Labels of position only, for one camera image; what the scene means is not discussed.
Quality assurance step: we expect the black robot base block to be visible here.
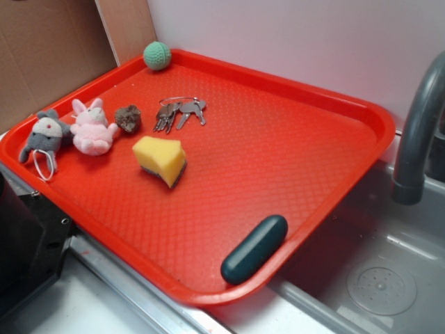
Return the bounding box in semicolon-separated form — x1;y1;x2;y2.
1;176;73;318

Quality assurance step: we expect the silver key bunch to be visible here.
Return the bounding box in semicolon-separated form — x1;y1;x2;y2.
153;96;207;134

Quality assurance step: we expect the dark green oblong case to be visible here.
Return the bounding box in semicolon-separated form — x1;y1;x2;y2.
220;214;289;285

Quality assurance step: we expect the brown cardboard panel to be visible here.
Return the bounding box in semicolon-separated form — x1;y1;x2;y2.
1;1;116;132

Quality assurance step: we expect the grey toy faucet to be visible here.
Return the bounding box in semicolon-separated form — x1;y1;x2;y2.
391;52;444;205

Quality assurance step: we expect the brown pine cone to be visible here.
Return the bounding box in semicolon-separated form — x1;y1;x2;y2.
114;104;142;134

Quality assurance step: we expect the grey plastic sink basin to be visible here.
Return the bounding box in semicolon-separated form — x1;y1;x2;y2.
211;163;444;333

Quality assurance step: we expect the red plastic tray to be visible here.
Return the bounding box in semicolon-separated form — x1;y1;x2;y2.
1;50;395;306

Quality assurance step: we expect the yellow sponge with green pad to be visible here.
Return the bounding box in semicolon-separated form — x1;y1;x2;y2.
132;136;187;189

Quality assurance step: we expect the green knitted ball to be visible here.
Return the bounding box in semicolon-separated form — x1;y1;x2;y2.
143;41;172;71

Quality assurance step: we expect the wooden board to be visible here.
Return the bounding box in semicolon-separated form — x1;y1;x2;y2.
95;0;157;65

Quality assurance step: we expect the pink plush bunny toy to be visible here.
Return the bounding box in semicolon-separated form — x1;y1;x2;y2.
70;98;118;156

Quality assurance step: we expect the grey plush mouse toy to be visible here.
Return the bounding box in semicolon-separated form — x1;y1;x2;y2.
18;109;73;182

